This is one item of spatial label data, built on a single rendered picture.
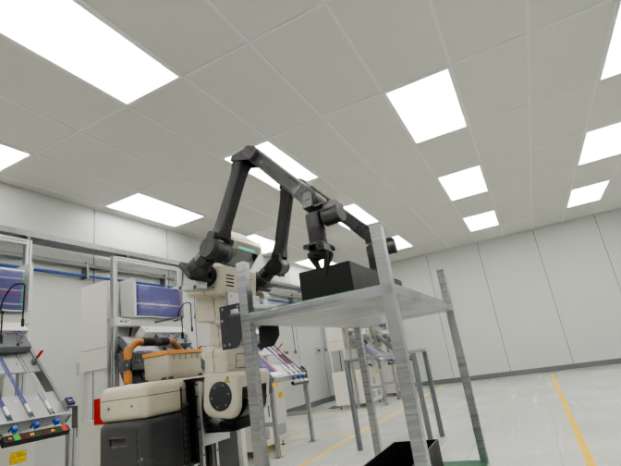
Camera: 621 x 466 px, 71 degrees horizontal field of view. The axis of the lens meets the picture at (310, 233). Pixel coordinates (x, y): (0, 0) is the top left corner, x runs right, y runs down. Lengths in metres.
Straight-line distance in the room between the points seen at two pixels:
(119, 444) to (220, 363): 0.45
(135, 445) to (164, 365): 0.31
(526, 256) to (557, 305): 1.19
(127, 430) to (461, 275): 9.53
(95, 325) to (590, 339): 9.15
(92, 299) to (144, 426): 2.51
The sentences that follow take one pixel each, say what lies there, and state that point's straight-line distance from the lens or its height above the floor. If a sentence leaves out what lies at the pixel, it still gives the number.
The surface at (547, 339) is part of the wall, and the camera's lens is 10.58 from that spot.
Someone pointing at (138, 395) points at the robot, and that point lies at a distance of 1.78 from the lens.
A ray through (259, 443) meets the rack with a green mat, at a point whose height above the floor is 0.61.
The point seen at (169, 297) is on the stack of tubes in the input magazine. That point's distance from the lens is 4.24.
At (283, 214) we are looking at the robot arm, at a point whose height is 1.45.
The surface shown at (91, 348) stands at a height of 1.18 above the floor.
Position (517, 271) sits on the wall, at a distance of 10.66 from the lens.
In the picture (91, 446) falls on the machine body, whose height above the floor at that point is 0.44.
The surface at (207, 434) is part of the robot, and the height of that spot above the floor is 0.59.
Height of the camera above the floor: 0.78
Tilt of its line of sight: 17 degrees up
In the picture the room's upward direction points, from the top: 8 degrees counter-clockwise
